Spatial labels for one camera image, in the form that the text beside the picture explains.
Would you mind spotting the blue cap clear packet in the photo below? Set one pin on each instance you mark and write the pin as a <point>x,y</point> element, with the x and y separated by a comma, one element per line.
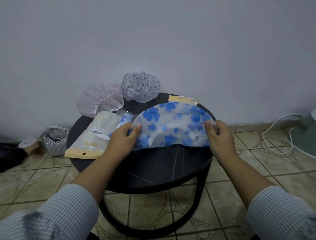
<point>102,136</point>

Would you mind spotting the person's right hand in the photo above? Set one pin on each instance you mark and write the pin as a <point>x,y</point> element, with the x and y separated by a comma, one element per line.
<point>223,146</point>

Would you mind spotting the blue flower shower cap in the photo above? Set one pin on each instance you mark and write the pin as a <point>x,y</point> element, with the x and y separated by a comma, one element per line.
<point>172,126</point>
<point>126,118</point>

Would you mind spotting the black bag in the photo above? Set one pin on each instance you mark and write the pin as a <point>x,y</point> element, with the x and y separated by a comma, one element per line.
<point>11,155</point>

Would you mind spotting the person's right forearm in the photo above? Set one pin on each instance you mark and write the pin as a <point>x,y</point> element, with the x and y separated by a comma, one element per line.
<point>247,183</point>

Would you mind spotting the black round side table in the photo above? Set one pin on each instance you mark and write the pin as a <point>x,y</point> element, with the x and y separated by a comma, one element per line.
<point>160,168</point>

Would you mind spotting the pink print shower cap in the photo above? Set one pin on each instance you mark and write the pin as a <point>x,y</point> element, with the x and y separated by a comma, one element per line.
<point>96,101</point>

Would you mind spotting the ribbon spool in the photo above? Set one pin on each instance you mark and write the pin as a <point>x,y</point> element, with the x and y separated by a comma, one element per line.
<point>29,146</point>

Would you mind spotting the pale green appliance base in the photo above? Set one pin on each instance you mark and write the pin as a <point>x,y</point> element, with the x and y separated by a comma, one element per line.
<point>305,138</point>

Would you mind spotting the person's left hand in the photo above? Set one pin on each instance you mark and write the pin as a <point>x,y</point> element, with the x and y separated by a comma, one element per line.
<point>121,146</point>

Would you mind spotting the cream packet with barcode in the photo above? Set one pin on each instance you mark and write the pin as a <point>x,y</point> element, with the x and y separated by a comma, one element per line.
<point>96,141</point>

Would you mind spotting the stack of yellow small pouches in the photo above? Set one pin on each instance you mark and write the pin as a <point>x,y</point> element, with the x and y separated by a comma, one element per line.
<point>181,99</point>

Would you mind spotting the silver quilted handbag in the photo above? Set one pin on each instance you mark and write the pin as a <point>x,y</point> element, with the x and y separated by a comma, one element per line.
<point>54,144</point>

